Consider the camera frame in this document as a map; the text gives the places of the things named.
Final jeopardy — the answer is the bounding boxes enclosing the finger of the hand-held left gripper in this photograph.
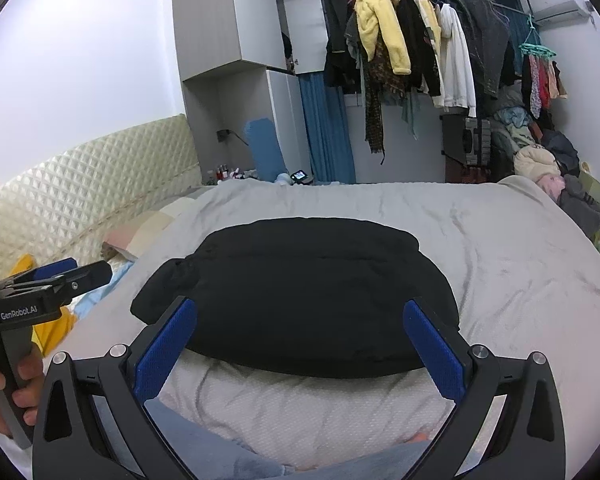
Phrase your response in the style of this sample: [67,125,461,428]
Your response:
[11,257,79,286]
[0,260,114,307]

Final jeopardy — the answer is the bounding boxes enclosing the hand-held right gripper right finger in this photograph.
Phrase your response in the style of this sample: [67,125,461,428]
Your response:
[402,297,566,480]

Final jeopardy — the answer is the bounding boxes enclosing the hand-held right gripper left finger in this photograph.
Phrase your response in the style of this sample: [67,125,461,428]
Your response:
[32,296,199,480]

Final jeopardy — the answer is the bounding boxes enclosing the black puffer jacket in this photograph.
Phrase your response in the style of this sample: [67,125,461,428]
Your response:
[130,216,462,380]

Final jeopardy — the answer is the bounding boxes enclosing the pile of clothes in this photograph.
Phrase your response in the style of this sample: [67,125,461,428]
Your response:
[490,85,600,242]

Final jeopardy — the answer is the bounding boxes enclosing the person's left hand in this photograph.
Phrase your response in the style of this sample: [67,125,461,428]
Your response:
[0,351,46,436]

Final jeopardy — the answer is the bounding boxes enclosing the light blue cloth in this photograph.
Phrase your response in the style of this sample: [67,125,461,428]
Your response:
[72,260,137,319]

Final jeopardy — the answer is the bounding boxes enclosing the yellow cloth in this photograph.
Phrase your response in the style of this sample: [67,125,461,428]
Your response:
[10,254,77,357]

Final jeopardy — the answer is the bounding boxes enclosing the beige and pink pillow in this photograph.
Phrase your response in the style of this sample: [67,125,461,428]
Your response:
[102,195,201,262]

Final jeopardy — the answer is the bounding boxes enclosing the cream quilted headboard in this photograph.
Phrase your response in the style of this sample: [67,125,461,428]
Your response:
[0,114,204,282]

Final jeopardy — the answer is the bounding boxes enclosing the white dotted blanket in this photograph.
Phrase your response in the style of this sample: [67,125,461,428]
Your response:
[152,347,456,466]

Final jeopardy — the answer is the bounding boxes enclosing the group of small bottles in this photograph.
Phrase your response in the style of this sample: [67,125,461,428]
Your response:
[207,162,259,184]

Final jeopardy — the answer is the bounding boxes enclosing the blue padded board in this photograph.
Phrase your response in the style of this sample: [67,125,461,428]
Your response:
[243,117,289,184]

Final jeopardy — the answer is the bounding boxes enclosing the pale green paper bag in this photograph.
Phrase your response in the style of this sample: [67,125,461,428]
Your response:
[579,162,600,202]

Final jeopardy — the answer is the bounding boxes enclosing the light teal scarf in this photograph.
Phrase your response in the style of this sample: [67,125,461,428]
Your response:
[400,87,422,141]

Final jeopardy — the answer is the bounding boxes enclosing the blue curtain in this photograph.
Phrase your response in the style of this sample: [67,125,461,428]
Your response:
[298,72,356,185]

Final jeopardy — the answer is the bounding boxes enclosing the white wardrobe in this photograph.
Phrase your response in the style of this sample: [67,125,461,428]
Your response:
[171,0,326,187]

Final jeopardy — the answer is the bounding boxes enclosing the small hanging garments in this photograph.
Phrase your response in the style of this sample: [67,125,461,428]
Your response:
[522,55,569,121]

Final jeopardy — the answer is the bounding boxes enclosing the white hoodie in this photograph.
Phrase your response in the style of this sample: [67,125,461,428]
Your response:
[437,4,478,119]

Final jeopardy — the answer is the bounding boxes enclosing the black hanging cardigan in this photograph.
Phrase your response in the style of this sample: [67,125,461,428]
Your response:
[395,0,442,97]

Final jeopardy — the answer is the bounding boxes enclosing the dark grey coat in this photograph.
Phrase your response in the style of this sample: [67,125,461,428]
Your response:
[450,0,511,102]

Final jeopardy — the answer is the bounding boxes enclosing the green clip hanger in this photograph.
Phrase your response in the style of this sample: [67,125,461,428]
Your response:
[519,12,559,59]

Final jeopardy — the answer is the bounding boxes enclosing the yellow fleece hoodie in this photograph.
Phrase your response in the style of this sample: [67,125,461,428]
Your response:
[355,0,412,77]

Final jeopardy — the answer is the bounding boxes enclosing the pale yellow shirt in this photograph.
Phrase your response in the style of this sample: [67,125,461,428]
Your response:
[415,0,441,56]

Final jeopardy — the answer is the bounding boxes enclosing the black hanging jacket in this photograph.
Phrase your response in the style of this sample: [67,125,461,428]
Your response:
[324,0,364,94]

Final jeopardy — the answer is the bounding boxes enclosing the white air conditioner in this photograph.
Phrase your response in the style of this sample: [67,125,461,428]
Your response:
[532,0,594,29]

